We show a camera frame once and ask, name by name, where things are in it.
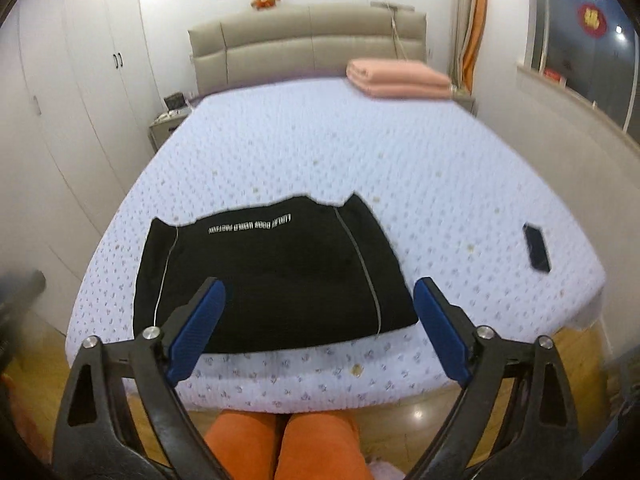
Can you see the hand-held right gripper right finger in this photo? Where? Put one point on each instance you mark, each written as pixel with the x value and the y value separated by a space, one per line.
pixel 442 330

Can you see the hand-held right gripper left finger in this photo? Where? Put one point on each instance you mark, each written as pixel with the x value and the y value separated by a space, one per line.
pixel 197 330

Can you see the black jacket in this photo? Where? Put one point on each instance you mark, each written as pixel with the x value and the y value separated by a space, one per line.
pixel 280 270

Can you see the black phone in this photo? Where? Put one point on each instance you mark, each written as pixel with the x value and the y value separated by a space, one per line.
pixel 537 250

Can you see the person's left leg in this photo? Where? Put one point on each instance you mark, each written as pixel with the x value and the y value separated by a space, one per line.
pixel 240 450

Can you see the person's leg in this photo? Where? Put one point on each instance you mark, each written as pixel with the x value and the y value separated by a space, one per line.
pixel 320 450
pixel 240 450

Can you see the person's right leg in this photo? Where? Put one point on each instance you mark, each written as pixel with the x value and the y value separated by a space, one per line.
pixel 320 450

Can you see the bed with dotted sheet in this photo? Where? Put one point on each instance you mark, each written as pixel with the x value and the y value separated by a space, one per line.
pixel 400 160

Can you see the grey nightstand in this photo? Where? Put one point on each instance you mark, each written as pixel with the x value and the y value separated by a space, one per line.
pixel 165 132
pixel 466 104

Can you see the white wardrobe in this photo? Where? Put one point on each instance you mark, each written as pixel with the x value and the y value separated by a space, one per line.
pixel 75 110

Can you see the dark bedside clock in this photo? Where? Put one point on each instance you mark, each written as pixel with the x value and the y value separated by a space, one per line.
pixel 175 101

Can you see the folded pink blanket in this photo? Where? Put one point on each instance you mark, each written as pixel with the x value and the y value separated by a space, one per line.
pixel 395 77

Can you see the white windowsill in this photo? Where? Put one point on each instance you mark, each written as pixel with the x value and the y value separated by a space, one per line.
pixel 575 102

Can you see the small red box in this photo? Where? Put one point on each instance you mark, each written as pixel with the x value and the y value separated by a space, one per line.
pixel 555 75

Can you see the beige padded headboard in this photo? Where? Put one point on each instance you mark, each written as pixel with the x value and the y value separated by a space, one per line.
pixel 280 45

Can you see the orange curtain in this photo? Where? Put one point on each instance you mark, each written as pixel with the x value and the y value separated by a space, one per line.
pixel 475 25

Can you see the window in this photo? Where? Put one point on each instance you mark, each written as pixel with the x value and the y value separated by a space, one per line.
pixel 590 60

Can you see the orange plush toy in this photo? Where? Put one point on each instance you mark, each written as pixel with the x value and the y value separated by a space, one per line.
pixel 265 0

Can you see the red window decoration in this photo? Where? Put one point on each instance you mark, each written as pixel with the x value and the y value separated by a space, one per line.
pixel 591 19

